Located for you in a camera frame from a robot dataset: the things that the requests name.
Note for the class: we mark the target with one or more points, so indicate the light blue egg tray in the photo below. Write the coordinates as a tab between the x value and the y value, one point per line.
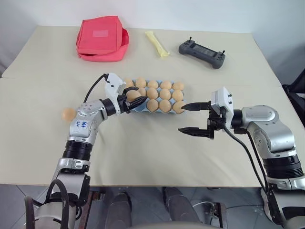
143	110

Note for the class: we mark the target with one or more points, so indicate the black object beside table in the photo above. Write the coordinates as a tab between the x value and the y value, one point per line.
297	95

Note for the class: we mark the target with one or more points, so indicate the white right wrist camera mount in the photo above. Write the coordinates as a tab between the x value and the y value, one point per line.
221	97

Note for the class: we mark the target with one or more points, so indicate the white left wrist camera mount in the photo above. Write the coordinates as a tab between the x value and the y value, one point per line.
114	83

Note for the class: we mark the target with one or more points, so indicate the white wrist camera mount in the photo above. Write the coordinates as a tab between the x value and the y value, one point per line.
114	83
221	97

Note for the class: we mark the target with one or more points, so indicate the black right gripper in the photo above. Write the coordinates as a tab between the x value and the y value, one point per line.
216	120

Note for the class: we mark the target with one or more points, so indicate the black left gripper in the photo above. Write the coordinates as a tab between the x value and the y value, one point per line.
123	105

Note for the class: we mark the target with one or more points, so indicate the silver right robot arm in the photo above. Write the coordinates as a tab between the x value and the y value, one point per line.
264	126

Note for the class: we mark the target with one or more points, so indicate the dark rounded shape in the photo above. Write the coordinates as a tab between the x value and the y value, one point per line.
121	207
181	205

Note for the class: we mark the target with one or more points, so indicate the pale yellow plastic packet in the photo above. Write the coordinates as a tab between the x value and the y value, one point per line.
156	44

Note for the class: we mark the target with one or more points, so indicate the tan egg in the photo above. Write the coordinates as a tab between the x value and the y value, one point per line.
177	95
165	105
178	106
129	83
166	85
153	84
153	105
143	91
178	86
68	114
165	94
133	95
141	82
152	93

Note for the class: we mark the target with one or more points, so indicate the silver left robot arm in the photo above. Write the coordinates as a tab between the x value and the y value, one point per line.
81	124

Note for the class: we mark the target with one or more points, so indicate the grey handheld remote controller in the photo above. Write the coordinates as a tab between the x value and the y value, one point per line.
202	52

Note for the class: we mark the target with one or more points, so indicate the red fabric bag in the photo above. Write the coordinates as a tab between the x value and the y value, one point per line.
100	35

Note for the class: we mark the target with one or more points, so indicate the rusty metal table frame bar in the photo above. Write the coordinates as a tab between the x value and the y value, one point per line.
95	196

